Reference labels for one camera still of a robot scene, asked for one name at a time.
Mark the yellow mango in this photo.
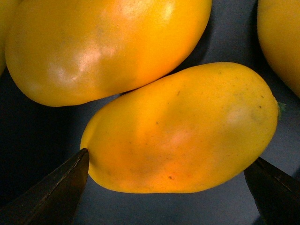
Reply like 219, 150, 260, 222
5, 0, 212, 107
257, 0, 300, 97
81, 62, 279, 193

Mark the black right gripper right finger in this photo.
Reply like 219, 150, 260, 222
244, 157, 300, 225

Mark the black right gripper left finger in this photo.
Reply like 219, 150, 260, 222
0, 148, 89, 225

